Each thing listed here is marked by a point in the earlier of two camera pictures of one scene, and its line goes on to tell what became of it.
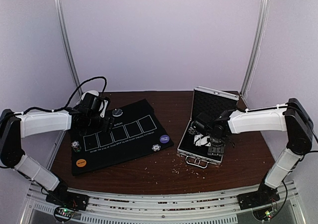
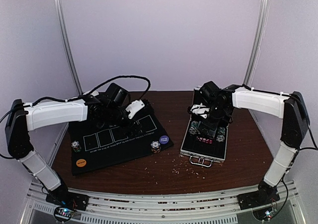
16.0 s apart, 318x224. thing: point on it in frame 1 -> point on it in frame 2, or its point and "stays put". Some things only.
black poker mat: [137, 131] stays put
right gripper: [216, 149] -> [206, 122]
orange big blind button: [81, 163] stays put
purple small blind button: [164, 138] stays put
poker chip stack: [75, 146] stays put
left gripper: [108, 124] -> [133, 132]
